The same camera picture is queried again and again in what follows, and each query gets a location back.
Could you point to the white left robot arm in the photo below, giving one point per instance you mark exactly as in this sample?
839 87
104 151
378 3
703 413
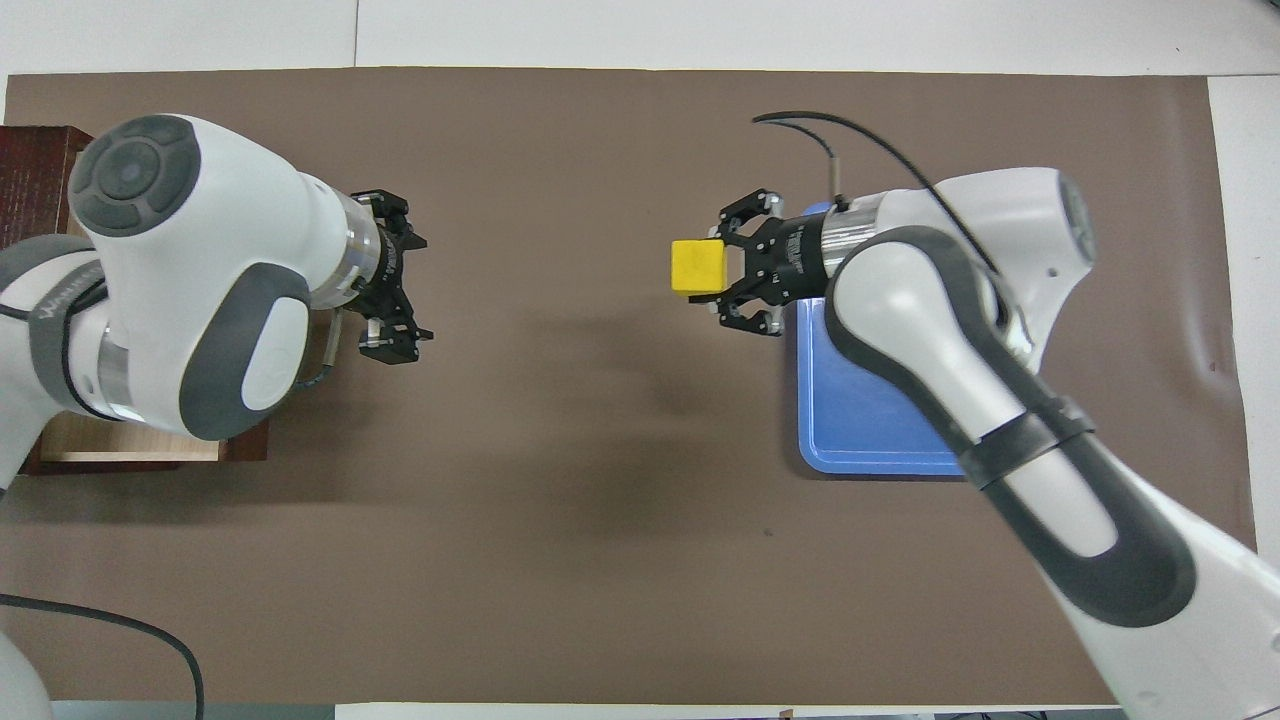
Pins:
200 260

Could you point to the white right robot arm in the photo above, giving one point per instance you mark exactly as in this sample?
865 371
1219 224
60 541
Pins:
950 330

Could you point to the blue plastic tray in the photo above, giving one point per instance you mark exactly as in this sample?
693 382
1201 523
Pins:
860 420

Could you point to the yellow cube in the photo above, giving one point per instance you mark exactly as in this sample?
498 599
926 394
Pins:
698 268

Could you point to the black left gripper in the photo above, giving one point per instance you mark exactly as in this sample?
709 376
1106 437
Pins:
388 268

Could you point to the dark wooden drawer cabinet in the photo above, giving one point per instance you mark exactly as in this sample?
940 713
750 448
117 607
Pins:
40 180

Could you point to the brown table mat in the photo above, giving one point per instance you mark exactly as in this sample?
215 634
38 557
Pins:
550 480

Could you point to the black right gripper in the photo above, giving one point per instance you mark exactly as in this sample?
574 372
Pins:
785 262

